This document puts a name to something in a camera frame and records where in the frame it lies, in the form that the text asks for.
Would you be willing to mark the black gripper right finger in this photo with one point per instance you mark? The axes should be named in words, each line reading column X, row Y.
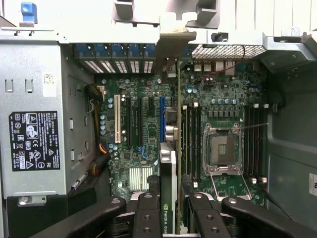
column 205, row 218

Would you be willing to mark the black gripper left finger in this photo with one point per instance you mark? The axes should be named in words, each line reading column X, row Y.
column 148, row 218

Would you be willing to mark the silver finned heatsink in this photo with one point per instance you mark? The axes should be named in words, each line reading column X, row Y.
column 138, row 178

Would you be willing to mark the CPU socket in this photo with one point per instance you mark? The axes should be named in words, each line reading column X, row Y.
column 223, row 148

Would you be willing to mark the black RAM slot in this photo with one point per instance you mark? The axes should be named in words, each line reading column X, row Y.
column 252, row 143
column 258, row 143
column 263, row 143
column 190, row 143
column 195, row 143
column 247, row 143
column 199, row 143

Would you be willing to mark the long black expansion slot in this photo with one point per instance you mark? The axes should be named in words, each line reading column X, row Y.
column 128, row 119
column 140, row 119

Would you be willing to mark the blue expansion slot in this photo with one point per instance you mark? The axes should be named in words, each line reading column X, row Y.
column 162, row 119

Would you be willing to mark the white expansion slot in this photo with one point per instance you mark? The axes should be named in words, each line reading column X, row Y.
column 117, row 119

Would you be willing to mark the thin metal locking lever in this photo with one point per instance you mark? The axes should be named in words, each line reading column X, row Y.
column 255, row 126

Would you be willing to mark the black PC case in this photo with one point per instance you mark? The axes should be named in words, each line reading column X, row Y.
column 292, row 148

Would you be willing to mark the black plastic shroud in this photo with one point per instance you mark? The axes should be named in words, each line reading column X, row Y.
column 37, row 215

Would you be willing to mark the short black expansion slot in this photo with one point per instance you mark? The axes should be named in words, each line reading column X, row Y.
column 151, row 104

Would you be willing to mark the green motherboard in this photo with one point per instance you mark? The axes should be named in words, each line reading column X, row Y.
column 138, row 84

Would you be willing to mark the white power connector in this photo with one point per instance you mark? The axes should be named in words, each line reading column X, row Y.
column 100, row 90

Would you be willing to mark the silver USB port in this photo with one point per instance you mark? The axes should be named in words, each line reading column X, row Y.
column 207, row 67
column 197, row 67

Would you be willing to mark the silver port housing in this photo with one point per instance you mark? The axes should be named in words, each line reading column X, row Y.
column 219, row 67

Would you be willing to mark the vented metal slot cover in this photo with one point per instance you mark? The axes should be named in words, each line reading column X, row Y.
column 107, row 66
column 148, row 66
column 135, row 66
column 94, row 66
column 121, row 66

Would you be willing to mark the silver ethernet port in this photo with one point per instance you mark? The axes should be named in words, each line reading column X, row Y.
column 229, row 68

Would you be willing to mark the blue card retainer clip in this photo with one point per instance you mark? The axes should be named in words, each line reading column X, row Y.
column 101, row 50
column 135, row 50
column 149, row 50
column 83, row 50
column 119, row 50

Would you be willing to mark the grey power supply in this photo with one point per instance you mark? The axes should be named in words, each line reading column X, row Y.
column 29, row 99

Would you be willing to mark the black plastic knob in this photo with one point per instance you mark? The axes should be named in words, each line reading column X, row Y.
column 219, row 36

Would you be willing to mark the blue case latch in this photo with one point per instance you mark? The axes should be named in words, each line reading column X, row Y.
column 28, row 11

